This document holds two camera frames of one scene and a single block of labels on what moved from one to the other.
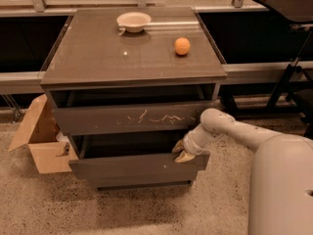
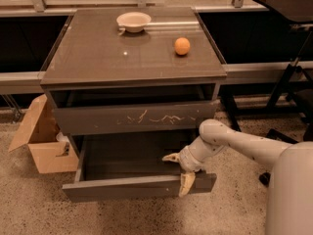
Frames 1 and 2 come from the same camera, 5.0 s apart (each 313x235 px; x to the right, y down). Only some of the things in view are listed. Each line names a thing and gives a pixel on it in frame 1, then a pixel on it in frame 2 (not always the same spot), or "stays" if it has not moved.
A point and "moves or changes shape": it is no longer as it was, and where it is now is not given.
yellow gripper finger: x=184 y=157 -> x=187 y=180
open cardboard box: x=51 y=149 stays
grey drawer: x=139 y=172 moves or changes shape
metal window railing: x=31 y=0 stays
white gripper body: x=190 y=144 -> x=185 y=161
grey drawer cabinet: x=126 y=85 stays
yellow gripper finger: x=179 y=147 -> x=174 y=157
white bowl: x=133 y=22 stays
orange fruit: x=182 y=45 stays
